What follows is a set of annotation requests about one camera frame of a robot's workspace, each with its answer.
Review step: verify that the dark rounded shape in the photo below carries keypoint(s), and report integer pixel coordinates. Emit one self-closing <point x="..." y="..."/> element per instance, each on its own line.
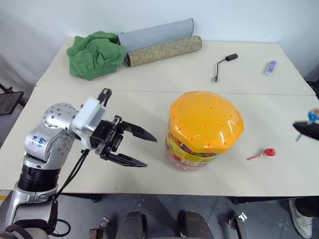
<point x="133" y="225"/>
<point x="194" y="225"/>

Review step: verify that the yellow perforated jar lid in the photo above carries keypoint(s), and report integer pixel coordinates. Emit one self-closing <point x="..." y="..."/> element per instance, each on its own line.
<point x="204" y="119"/>

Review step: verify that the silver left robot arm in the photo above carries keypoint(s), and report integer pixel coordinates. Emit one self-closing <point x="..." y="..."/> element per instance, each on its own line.
<point x="40" y="147"/>

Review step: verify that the metal bracket under table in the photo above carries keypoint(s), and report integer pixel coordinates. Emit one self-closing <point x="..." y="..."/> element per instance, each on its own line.
<point x="239" y="222"/>
<point x="101" y="227"/>

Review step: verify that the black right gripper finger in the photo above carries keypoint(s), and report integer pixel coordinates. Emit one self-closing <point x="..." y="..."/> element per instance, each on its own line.
<point x="309" y="130"/>

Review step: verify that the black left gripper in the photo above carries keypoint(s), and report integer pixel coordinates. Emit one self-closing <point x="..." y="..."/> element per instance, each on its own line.
<point x="107" y="135"/>

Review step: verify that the clear plastic lollipop jar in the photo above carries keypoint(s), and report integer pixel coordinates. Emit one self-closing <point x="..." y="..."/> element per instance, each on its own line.
<point x="179" y="155"/>

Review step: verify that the rolled grey mat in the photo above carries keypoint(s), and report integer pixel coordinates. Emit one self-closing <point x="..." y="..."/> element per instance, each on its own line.
<point x="154" y="35"/>

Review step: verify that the red wrapped lollipop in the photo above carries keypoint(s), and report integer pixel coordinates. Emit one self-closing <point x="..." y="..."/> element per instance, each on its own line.
<point x="269" y="152"/>

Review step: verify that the black metal stand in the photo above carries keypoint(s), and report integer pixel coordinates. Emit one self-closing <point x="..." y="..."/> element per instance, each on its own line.
<point x="10" y="102"/>

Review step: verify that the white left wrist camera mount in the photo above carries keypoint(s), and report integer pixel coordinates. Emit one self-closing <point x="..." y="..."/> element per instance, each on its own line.
<point x="89" y="115"/>

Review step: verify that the dark trouser leg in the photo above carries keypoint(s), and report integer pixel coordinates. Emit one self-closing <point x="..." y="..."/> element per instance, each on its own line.
<point x="310" y="206"/>

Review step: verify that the small purple white bottle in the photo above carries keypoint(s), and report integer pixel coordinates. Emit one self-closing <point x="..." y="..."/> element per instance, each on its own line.
<point x="270" y="68"/>

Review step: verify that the rolled brown speckled mat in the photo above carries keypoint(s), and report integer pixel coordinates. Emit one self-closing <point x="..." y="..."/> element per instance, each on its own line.
<point x="164" y="51"/>

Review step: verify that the crumpled green cloth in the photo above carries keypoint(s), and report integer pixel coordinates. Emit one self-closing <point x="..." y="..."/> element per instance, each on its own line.
<point x="94" y="57"/>

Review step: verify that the white sneaker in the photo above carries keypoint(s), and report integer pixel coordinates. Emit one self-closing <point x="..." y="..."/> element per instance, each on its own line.
<point x="300" y="219"/>

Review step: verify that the blue lollipop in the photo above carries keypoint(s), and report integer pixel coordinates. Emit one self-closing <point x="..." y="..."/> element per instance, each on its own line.
<point x="313" y="115"/>

